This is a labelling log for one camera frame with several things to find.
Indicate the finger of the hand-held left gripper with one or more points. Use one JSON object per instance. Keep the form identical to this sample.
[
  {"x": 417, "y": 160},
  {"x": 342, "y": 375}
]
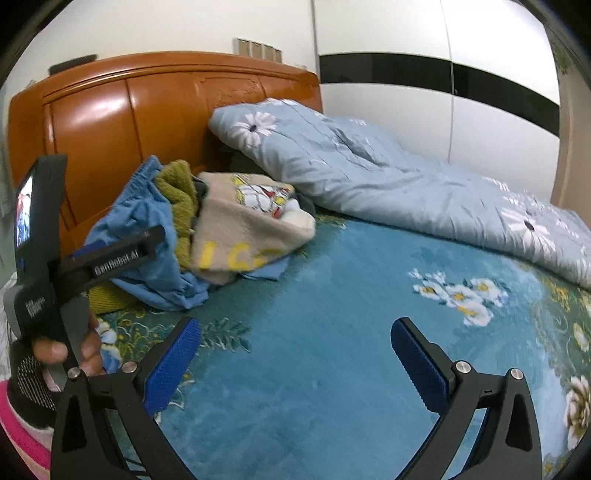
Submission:
[{"x": 124, "y": 256}]

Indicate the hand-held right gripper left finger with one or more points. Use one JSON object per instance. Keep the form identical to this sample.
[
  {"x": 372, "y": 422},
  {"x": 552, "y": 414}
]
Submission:
[{"x": 173, "y": 364}]

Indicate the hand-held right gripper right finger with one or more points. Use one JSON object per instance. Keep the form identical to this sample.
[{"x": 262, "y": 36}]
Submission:
[{"x": 418, "y": 369}]

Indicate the blue garment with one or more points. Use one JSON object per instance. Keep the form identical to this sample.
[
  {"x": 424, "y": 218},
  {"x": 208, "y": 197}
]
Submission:
[{"x": 134, "y": 203}]

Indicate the beige fuzzy sweater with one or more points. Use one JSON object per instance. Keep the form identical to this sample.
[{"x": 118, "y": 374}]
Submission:
[{"x": 240, "y": 240}]

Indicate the person's left forearm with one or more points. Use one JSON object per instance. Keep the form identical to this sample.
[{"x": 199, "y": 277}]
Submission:
[{"x": 32, "y": 392}]

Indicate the person's left hand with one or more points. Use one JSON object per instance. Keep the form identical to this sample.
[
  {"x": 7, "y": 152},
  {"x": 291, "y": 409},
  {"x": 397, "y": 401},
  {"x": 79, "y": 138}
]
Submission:
[{"x": 93, "y": 346}]

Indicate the olive green sweater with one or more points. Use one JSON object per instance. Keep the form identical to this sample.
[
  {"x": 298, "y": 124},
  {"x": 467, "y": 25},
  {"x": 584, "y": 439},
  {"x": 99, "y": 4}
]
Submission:
[{"x": 178, "y": 194}]

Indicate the teal floral blanket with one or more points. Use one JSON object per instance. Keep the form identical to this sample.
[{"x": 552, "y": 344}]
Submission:
[{"x": 300, "y": 323}]

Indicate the dark object on headboard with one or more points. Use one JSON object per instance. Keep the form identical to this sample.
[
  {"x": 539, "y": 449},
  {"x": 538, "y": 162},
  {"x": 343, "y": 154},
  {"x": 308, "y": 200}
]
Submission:
[{"x": 73, "y": 64}]

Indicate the light blue floral quilt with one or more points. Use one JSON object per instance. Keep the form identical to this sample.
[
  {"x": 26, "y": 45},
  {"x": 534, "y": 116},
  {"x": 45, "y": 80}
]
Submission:
[{"x": 369, "y": 184}]

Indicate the beige door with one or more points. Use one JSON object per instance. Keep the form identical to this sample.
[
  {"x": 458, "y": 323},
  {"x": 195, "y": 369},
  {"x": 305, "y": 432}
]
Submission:
[{"x": 575, "y": 152}]

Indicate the white wardrobe with black stripe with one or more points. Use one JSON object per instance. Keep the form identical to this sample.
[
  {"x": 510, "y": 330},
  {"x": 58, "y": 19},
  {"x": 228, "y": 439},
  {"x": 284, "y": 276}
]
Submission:
[{"x": 392, "y": 37}]

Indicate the green leaf garland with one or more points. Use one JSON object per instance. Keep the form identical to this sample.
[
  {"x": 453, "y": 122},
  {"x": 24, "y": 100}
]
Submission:
[{"x": 562, "y": 57}]

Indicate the wall switch panel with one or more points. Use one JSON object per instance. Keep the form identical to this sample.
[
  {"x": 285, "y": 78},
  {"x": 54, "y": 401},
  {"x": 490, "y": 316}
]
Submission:
[{"x": 256, "y": 49}]

